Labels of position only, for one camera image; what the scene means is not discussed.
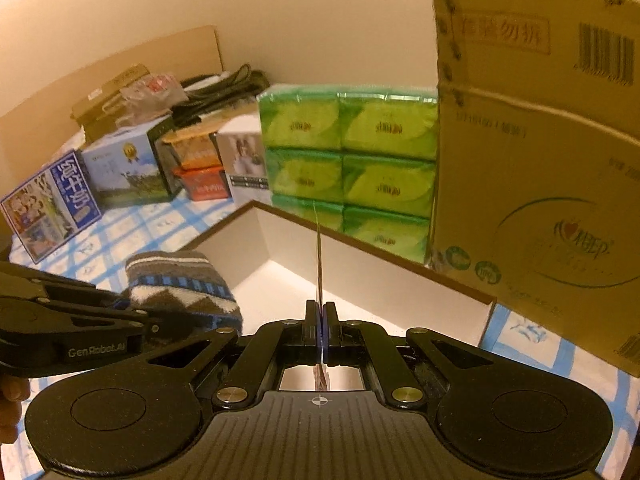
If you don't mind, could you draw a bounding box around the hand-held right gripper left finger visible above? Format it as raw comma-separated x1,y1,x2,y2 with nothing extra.
142,300,322,411

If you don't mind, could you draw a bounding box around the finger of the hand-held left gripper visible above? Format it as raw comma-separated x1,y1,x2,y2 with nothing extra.
0,299,169,342
0,261,132,309

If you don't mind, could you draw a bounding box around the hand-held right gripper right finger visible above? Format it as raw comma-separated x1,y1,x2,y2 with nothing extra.
323,301,497,411

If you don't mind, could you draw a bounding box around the thin reddish sheet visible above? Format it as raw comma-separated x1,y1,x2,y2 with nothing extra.
311,200,332,392

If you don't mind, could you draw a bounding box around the brown box white inside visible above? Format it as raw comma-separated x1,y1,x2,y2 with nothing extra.
175,200,498,351

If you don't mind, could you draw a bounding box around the patterned knit sock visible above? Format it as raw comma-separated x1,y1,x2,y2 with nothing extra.
125,251,243,336

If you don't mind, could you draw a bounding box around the person's left hand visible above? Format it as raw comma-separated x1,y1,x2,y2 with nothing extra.
0,375,32,445

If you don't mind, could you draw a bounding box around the blue milk carton box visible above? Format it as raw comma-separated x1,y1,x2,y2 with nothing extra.
0,149,103,265

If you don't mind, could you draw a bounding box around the blue checked bed sheet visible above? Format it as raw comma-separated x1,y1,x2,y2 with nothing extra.
0,130,638,480

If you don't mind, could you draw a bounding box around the blue green landscape box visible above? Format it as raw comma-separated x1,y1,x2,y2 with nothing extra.
80,119,183,208

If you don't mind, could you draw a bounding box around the stack of green tissue packs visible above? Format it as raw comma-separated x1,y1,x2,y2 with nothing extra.
257,84,440,266

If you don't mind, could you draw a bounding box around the white photo print box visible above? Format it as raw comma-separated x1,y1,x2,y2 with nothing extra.
216,115,271,196

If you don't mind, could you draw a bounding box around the olive cardboard box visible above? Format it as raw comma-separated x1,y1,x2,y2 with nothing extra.
70,64,151,143

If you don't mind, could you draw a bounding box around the orange snack box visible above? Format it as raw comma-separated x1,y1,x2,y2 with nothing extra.
162,125,223,170

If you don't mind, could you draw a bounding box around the clear plastic bag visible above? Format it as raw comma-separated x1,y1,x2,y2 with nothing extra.
102,72,188,128

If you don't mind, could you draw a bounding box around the beige headboard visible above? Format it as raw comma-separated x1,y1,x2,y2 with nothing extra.
0,25,224,161

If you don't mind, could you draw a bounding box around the large cardboard box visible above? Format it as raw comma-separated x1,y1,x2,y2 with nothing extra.
427,0,640,378

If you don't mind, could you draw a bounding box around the black cable bundle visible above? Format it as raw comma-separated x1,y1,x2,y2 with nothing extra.
172,62,271,121

